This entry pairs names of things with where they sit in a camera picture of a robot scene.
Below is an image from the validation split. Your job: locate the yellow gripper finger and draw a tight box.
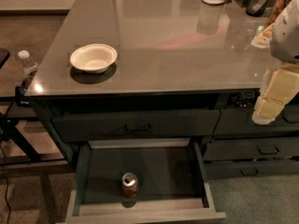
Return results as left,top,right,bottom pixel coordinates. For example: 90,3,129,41
252,63,299,125

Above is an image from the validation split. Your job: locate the red coke can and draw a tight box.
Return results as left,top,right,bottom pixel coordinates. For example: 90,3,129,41
121,173,138,197

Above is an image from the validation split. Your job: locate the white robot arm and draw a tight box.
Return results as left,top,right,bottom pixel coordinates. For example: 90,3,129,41
252,0,299,125

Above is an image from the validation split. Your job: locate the chip bag in drawer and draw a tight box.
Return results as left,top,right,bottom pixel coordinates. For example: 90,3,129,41
230,91,259,107

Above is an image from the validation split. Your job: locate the top right drawer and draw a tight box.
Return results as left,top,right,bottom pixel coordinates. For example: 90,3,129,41
213,105,299,138

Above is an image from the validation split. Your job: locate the middle right drawer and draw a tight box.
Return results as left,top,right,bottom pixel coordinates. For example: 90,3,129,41
202,137,299,161

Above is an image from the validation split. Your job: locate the closed top left drawer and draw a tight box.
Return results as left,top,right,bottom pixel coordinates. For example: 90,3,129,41
51,109,220,143

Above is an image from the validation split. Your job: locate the open middle drawer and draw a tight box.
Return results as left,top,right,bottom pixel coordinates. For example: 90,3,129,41
65,138,226,224

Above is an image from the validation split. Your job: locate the dark grey cabinet counter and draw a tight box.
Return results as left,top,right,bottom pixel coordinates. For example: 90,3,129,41
23,0,299,173

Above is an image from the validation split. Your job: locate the glass jar of snacks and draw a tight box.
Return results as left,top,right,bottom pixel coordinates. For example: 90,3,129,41
266,0,291,26

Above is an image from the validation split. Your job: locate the white paper bowl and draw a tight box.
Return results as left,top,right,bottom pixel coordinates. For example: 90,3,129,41
70,44,117,74

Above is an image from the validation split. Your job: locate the clear plastic water bottle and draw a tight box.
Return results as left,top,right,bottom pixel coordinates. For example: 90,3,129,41
18,50,39,78

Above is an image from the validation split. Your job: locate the black side table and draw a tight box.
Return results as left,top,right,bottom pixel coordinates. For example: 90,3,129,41
0,48,66,166

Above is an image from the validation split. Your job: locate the black cable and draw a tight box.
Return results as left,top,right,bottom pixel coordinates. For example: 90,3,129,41
0,140,13,224

